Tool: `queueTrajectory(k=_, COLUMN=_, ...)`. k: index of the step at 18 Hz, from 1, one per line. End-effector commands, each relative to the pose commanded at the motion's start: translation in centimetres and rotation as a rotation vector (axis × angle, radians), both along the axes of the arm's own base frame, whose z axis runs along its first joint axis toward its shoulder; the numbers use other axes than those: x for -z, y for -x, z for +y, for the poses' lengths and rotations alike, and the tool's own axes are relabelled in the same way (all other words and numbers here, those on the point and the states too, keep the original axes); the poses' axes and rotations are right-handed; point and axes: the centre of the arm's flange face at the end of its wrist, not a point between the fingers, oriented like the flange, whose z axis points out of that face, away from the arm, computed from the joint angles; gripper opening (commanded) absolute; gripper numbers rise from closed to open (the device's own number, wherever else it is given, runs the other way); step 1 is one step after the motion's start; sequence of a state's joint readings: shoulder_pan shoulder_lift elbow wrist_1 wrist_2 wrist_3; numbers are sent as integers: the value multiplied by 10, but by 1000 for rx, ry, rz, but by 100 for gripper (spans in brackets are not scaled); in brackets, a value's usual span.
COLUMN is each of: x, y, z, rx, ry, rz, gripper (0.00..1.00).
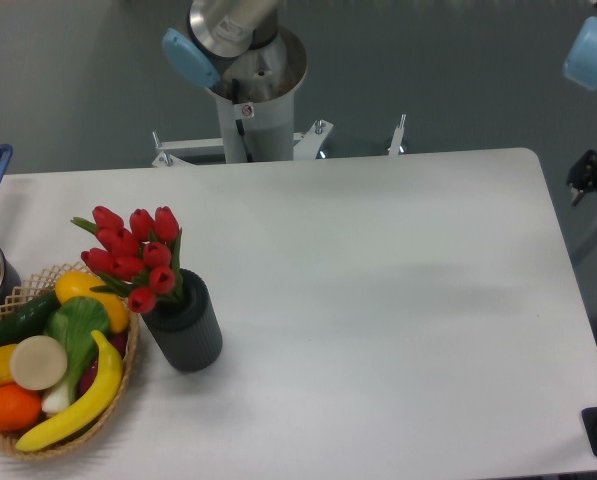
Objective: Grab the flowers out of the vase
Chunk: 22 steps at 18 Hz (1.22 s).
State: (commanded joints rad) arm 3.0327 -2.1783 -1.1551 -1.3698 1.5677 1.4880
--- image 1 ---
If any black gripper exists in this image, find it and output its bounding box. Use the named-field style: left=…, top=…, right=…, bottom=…
left=566, top=149, right=597, bottom=196

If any red tulip bouquet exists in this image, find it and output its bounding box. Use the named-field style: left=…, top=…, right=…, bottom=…
left=71, top=206, right=188, bottom=314

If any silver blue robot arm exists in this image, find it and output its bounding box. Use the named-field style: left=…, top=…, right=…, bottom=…
left=161, top=1, right=597, bottom=201

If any dark grey ribbed vase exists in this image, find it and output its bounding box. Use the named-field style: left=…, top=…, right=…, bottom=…
left=142, top=269, right=223, bottom=372

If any red purple vegetable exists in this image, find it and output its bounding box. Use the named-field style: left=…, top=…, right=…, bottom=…
left=77, top=332, right=128, bottom=397

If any yellow banana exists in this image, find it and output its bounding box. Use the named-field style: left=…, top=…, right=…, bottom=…
left=15, top=330, right=123, bottom=452

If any green bok choy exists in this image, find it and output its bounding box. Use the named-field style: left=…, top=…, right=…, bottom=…
left=41, top=296, right=110, bottom=417

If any woven wicker basket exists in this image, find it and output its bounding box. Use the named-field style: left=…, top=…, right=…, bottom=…
left=0, top=262, right=140, bottom=461

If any dark green cucumber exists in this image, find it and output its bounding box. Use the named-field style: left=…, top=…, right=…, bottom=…
left=0, top=290, right=61, bottom=347

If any beige round disc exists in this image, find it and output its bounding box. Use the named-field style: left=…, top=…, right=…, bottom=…
left=9, top=335, right=68, bottom=391

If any orange fruit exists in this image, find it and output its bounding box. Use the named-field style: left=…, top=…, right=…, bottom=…
left=0, top=383, right=41, bottom=432

